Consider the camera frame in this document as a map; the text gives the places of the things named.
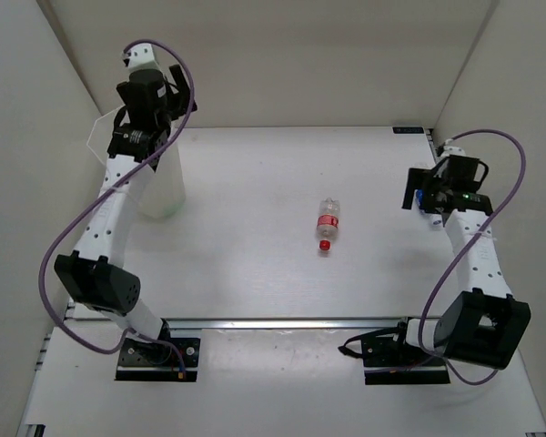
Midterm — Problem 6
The clear bottle blue label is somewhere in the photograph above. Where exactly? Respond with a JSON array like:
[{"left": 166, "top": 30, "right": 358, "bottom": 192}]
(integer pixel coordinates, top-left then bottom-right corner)
[{"left": 415, "top": 189, "right": 443, "bottom": 230}]

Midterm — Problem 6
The green plastic bottle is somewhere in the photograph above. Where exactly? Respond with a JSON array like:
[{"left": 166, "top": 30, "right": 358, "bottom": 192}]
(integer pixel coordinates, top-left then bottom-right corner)
[{"left": 163, "top": 206, "right": 181, "bottom": 218}]

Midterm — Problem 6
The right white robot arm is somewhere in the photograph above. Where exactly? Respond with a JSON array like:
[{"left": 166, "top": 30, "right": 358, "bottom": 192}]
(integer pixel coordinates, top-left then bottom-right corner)
[{"left": 390, "top": 147, "right": 531, "bottom": 370}]

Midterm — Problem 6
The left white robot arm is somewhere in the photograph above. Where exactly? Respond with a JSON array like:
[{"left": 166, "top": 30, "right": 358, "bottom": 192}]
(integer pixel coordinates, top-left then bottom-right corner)
[{"left": 55, "top": 40, "right": 196, "bottom": 364}]

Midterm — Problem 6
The clear bottle red label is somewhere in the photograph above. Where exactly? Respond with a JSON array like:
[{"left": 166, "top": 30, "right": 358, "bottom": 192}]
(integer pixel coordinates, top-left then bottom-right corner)
[{"left": 316, "top": 198, "right": 340, "bottom": 252}]

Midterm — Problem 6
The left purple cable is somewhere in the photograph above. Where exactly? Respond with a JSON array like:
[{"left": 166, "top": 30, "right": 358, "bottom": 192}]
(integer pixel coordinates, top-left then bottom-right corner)
[{"left": 37, "top": 40, "right": 196, "bottom": 355}]

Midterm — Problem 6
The purple cable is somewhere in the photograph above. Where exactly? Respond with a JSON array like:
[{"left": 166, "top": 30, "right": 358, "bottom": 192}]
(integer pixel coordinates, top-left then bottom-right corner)
[
  {"left": 37, "top": 40, "right": 196, "bottom": 355},
  {"left": 418, "top": 129, "right": 527, "bottom": 387}
]

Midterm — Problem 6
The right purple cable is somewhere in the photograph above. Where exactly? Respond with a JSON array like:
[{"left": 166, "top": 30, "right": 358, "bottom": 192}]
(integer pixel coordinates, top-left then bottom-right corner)
[{"left": 418, "top": 129, "right": 527, "bottom": 387}]

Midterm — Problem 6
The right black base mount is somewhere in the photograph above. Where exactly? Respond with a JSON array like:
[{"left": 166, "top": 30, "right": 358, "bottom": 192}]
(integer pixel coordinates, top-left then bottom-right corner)
[{"left": 338, "top": 320, "right": 450, "bottom": 386}]

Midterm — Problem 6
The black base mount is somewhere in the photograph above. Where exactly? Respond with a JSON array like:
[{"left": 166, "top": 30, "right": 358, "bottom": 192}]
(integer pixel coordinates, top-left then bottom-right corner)
[
  {"left": 338, "top": 320, "right": 450, "bottom": 386},
  {"left": 115, "top": 333, "right": 201, "bottom": 382}
]

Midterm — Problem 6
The aluminium rail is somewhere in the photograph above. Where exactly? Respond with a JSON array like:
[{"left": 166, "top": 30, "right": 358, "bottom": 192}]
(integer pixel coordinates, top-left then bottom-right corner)
[{"left": 167, "top": 318, "right": 403, "bottom": 330}]

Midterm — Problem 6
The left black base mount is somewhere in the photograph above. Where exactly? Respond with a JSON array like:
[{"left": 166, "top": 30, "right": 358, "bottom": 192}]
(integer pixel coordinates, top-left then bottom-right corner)
[{"left": 115, "top": 333, "right": 201, "bottom": 382}]

